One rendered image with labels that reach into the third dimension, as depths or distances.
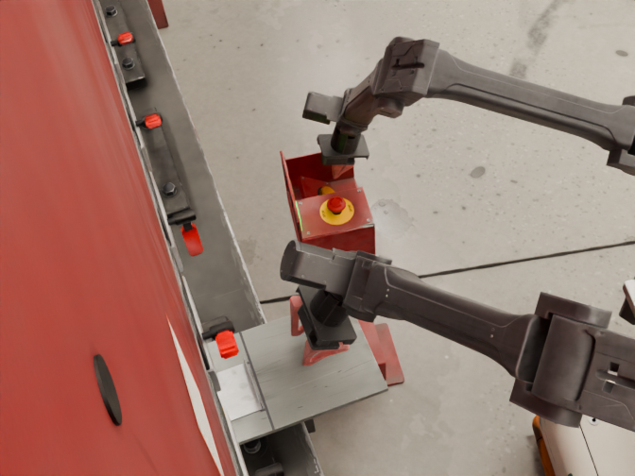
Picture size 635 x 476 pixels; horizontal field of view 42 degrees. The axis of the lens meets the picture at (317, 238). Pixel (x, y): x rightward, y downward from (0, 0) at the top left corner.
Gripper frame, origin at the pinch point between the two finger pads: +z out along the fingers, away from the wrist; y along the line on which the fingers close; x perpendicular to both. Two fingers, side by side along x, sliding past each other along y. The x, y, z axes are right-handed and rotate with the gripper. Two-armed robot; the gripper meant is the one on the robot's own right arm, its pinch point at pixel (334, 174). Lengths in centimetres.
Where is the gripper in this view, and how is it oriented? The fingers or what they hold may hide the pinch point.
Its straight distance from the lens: 181.2
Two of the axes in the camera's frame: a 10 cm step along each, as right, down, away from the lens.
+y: -9.6, 0.4, -2.6
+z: -1.8, 6.2, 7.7
